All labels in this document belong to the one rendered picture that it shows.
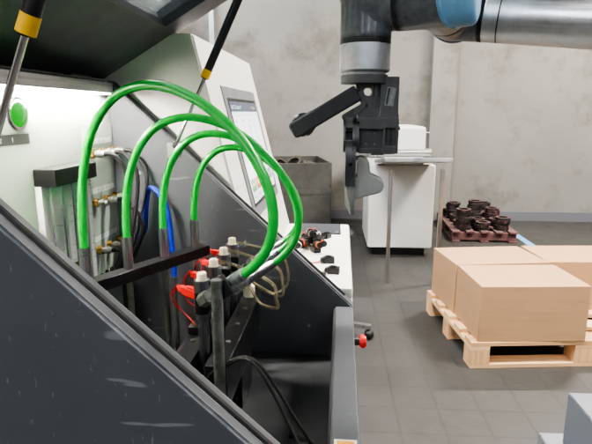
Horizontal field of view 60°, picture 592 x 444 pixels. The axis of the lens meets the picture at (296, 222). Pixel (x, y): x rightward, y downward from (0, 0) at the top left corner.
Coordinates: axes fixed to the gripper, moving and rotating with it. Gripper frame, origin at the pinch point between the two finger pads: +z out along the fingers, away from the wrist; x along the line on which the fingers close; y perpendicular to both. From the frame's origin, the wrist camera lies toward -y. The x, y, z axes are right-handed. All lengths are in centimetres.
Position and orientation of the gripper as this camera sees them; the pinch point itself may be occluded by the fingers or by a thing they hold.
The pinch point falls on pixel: (347, 206)
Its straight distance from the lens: 81.7
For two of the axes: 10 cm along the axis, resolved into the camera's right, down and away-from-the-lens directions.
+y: 10.0, 0.2, -0.9
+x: 0.9, -2.1, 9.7
